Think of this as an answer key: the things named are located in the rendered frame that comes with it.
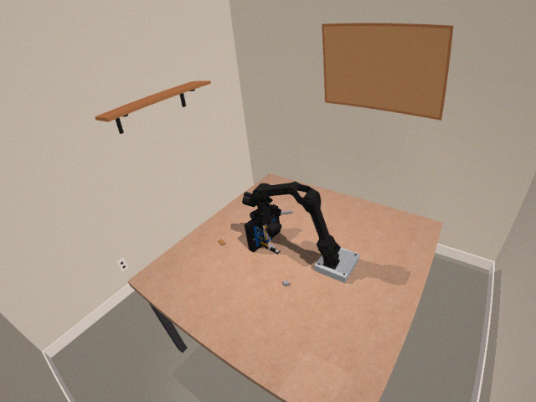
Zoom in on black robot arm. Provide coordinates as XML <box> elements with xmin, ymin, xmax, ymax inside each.
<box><xmin>242</xmin><ymin>182</ymin><xmax>341</xmax><ymax>270</ymax></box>

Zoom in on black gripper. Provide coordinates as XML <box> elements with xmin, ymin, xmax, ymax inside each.
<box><xmin>250</xmin><ymin>209</ymin><xmax>281</xmax><ymax>237</ymax></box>

